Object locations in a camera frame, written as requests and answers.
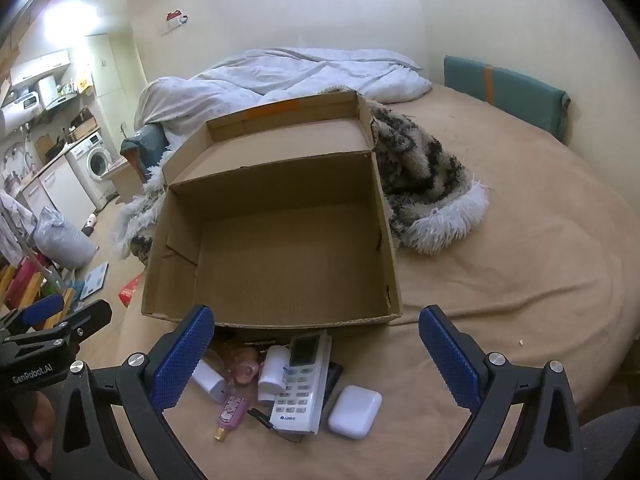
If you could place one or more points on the white earbuds case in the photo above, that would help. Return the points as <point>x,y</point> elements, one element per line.
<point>355,412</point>

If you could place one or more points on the white wall cabinets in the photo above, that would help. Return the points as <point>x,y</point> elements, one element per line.
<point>40,65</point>

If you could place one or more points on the teal pillow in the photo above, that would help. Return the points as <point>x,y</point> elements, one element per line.
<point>142,142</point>

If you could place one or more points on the white duvet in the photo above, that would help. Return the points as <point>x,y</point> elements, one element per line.
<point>300,70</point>

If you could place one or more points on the white hanging cloth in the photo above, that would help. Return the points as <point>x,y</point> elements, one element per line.
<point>15,220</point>

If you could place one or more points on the white kitchen base cabinet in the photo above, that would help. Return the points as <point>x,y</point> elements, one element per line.
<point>60,185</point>

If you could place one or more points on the white air conditioner remote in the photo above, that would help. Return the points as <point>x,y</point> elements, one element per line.
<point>300,390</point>

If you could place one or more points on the brown cardboard box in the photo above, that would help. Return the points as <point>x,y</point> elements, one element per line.
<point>280,240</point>

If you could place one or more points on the white range hood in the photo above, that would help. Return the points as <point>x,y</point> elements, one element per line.
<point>47,90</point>

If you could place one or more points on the grey plastic bag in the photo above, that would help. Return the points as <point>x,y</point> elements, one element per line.
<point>62,242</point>

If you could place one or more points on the bathroom scale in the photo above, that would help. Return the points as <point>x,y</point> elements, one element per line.
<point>95,280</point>

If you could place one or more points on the beige bedside stand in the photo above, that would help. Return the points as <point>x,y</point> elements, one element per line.
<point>122,177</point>

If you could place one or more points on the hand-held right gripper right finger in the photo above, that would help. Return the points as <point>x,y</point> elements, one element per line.
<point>450,360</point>

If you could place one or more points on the pink sanitizer bottle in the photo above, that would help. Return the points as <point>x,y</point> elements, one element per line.
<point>232,410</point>

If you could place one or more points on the person's left hand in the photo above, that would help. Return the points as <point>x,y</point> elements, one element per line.
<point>42,412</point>

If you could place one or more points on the white charger adapter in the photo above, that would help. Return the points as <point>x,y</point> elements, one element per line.
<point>210,382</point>

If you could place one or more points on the red packet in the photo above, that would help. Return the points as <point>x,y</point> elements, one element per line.
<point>131,290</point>

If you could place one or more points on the tall white wardrobe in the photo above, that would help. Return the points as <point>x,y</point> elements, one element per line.
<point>112,70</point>

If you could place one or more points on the white washing machine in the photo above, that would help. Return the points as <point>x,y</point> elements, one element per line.
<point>95,160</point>

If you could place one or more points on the fuzzy patterned blanket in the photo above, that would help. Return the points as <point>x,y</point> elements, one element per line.
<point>420,180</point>

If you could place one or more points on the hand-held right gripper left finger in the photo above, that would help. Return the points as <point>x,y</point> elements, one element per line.
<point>182,360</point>

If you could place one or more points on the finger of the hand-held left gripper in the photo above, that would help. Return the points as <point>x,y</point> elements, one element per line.
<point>92,317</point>
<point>42,307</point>

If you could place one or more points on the white pill bottle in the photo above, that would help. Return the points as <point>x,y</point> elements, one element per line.
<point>272,375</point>

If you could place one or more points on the teal cushion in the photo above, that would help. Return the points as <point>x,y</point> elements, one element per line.
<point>520,95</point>

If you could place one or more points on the clear brown plastic bottle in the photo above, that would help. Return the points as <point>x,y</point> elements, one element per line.
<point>220,352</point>

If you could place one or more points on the white water heater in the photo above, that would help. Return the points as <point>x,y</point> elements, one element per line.
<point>20,110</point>

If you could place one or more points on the pink toy figure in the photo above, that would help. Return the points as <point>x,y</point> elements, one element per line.
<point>245,367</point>

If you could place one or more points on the person's grey trouser leg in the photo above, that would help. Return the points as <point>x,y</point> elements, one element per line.
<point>605,440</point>

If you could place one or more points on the wooden rack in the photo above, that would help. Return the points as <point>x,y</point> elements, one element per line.
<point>25,282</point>

